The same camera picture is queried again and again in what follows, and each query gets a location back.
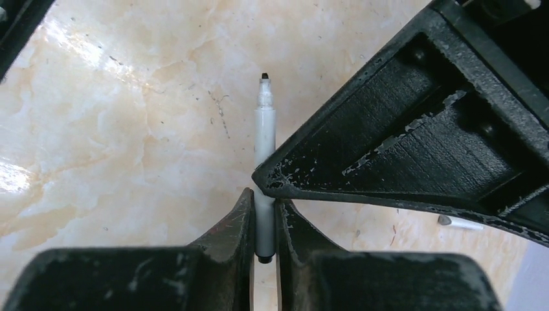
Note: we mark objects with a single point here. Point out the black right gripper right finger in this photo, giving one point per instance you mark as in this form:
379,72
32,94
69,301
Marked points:
314,273

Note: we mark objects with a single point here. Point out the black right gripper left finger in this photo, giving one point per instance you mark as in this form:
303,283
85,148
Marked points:
214,272

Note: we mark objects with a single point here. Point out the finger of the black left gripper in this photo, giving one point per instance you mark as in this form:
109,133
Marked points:
19,19
425,125

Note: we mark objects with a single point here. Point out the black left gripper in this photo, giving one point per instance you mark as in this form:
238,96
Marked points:
512,36

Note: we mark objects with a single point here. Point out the white marker pen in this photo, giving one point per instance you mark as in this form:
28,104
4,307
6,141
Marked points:
264,146
459,223

